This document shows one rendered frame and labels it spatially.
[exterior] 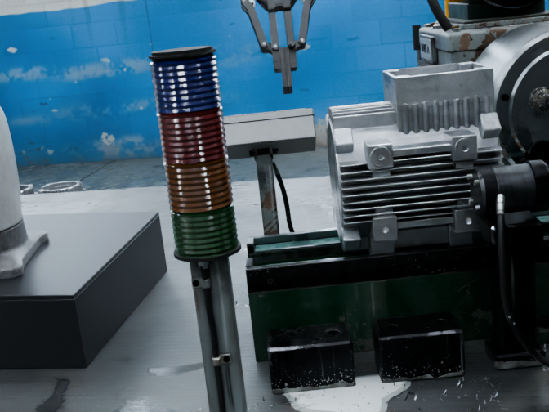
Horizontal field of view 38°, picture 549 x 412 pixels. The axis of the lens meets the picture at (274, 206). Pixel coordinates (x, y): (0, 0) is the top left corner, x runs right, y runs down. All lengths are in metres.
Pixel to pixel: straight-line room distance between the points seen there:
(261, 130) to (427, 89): 0.34
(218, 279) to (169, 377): 0.32
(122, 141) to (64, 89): 0.68
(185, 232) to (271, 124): 0.54
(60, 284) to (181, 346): 0.19
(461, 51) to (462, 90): 0.50
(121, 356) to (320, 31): 5.61
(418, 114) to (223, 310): 0.38
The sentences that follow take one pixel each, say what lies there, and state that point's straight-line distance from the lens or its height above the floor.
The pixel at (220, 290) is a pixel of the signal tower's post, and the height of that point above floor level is 0.99.
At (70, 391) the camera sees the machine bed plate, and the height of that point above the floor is 0.80.
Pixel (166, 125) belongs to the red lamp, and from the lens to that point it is 0.70.
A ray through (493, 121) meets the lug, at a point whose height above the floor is 1.08.
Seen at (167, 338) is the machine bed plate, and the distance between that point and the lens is 1.16.
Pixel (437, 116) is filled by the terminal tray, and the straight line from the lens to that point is 0.99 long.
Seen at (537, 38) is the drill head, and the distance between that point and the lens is 1.30.
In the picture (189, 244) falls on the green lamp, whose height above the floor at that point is 1.05.
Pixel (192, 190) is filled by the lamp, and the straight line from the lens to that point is 0.71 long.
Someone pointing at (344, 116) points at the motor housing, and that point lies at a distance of 0.99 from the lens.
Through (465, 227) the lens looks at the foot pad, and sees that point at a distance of 0.99.
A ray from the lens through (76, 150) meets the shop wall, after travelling 7.29.
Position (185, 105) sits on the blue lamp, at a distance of 0.69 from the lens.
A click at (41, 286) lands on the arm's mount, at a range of 1.13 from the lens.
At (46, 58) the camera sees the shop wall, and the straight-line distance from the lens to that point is 7.26.
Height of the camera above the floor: 1.25
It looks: 15 degrees down
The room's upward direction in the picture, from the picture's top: 6 degrees counter-clockwise
